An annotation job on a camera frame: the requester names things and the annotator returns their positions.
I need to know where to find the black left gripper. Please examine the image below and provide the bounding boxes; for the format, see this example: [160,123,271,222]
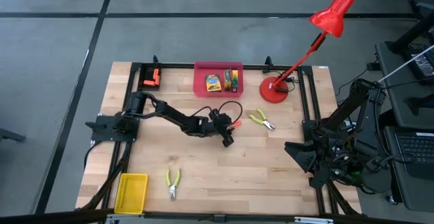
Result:
[202,108,235,148]

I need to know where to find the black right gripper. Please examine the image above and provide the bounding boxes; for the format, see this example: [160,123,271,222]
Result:
[283,137,342,188]

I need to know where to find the pink translucent plastic bin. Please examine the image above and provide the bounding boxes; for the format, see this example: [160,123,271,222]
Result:
[193,60,245,98]

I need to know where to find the red desk lamp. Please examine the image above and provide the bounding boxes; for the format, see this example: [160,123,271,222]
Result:
[259,0,356,105]

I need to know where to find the black aluminium crossbar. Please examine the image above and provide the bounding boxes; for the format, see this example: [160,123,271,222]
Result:
[0,208,434,224]

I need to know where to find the small black basket tray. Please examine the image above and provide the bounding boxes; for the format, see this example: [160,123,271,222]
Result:
[137,62,163,91]

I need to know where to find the black side table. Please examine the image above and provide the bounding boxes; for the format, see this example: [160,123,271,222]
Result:
[374,40,434,130]

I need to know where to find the black open laptop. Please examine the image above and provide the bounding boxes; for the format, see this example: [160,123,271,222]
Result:
[393,130,434,181]

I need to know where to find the yellow plastic basket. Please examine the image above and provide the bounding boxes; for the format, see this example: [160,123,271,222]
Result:
[113,172,149,215]

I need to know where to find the black laptop table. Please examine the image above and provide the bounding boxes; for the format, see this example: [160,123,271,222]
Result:
[382,125,434,213]

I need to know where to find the black keyboard device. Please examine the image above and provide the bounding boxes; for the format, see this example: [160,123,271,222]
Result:
[405,45,434,86]

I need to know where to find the black slanted stand bar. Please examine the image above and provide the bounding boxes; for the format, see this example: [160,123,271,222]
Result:
[386,12,434,54]

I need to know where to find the dark chair base leg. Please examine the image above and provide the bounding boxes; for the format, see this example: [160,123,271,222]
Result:
[0,128,27,143]

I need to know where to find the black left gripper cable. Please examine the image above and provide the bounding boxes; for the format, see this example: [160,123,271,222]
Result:
[191,100,243,124]

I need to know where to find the green handled pliers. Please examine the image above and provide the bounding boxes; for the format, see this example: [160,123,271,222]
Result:
[248,107,277,132]
[165,168,182,202]

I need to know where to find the black lamp power cable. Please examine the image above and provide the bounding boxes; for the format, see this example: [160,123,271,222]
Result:
[262,68,296,93]

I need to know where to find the black table frame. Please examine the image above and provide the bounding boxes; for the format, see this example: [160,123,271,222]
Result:
[79,60,362,218]

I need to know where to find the black floor power cable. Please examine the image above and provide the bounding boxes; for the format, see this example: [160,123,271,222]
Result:
[335,62,380,96]

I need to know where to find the white cable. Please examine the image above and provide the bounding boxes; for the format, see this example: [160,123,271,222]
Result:
[378,43,434,84]

